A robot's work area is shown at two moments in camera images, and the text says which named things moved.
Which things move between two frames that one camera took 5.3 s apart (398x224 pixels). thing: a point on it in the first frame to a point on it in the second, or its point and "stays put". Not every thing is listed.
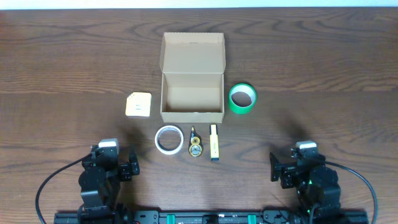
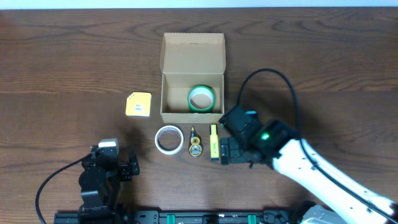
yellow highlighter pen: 214,142 stays put
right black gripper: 288,172 to 229,144
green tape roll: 242,98 to 201,98
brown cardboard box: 192,66 stays put
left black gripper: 125,168 stays put
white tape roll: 169,139 stays put
